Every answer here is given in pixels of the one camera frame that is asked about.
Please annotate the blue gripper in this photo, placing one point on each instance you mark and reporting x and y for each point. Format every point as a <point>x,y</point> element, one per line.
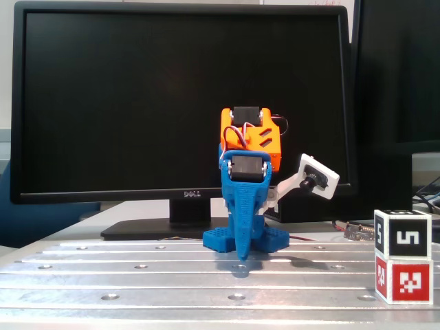
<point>245,192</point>

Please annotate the black marker cube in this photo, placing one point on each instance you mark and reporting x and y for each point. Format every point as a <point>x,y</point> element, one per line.
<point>409,237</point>

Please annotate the blue and orange robot arm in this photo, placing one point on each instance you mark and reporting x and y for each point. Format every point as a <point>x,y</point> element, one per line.
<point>264,137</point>

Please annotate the red marker cube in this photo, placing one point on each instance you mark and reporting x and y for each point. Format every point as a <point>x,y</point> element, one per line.
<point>409,283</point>

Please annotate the small circuit board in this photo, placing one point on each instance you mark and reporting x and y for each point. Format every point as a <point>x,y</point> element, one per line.
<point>359,233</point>

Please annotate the black Dell monitor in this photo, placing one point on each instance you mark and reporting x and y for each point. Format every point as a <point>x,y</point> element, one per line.
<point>120,103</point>

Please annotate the blue office chair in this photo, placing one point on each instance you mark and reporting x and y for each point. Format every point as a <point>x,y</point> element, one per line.
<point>34,223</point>

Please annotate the black frameless monitor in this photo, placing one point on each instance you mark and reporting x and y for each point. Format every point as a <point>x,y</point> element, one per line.
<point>395,68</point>

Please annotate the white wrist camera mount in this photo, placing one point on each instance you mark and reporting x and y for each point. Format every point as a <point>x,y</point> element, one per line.
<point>290,182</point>

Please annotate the aluminium slotted base plate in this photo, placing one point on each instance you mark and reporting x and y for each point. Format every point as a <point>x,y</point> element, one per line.
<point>172,282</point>

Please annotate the black flat base plate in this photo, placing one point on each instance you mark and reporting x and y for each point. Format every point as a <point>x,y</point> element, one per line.
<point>436,233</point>

